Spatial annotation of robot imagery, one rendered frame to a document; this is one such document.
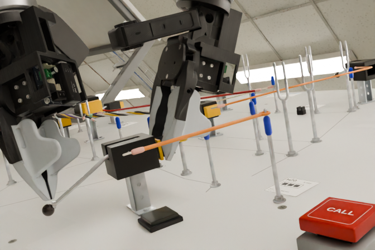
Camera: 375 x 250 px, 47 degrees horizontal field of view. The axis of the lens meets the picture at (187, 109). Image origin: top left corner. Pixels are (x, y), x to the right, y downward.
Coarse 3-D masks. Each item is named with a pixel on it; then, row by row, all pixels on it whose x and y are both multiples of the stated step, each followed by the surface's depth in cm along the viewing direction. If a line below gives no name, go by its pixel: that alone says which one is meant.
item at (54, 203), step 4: (104, 156) 52; (108, 156) 52; (100, 160) 52; (104, 160) 52; (96, 164) 52; (100, 164) 52; (92, 168) 51; (96, 168) 52; (88, 172) 51; (92, 172) 51; (84, 176) 51; (80, 180) 51; (76, 184) 51; (72, 188) 50; (68, 192) 50; (60, 196) 50; (64, 196) 50; (56, 200) 50; (60, 200) 50; (52, 204) 49; (56, 204) 50
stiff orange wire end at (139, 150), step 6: (258, 114) 47; (264, 114) 47; (240, 120) 46; (246, 120) 46; (216, 126) 45; (222, 126) 45; (198, 132) 44; (204, 132) 44; (174, 138) 43; (180, 138) 43; (156, 144) 42; (162, 144) 42; (132, 150) 41; (138, 150) 41; (144, 150) 41
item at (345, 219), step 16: (320, 208) 37; (336, 208) 37; (352, 208) 36; (368, 208) 36; (304, 224) 36; (320, 224) 35; (336, 224) 34; (352, 224) 33; (368, 224) 34; (336, 240) 35; (352, 240) 33
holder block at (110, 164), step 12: (108, 144) 53; (120, 144) 51; (132, 144) 52; (144, 144) 52; (120, 156) 51; (132, 156) 52; (144, 156) 52; (156, 156) 53; (108, 168) 53; (120, 168) 51; (132, 168) 52; (144, 168) 52; (156, 168) 53
